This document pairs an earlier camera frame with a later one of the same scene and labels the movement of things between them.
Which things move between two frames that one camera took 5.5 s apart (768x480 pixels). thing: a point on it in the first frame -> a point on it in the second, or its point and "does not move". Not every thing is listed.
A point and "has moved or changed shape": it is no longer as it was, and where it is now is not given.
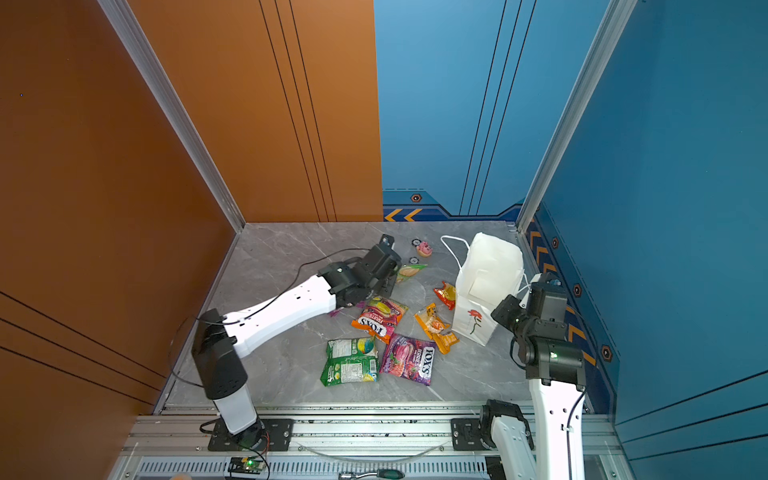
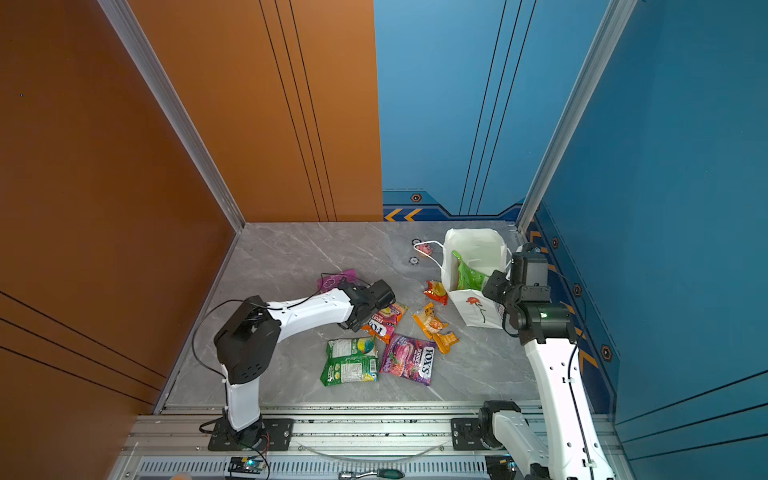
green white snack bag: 350,361 does not move
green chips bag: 408,271 -> 468,279
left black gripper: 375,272 -> 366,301
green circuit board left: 249,465 does not move
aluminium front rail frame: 328,440 does not move
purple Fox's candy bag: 410,358 does not move
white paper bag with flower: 490,272 has moved or changed shape
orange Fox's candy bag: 379,317 does not move
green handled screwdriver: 387,474 does not move
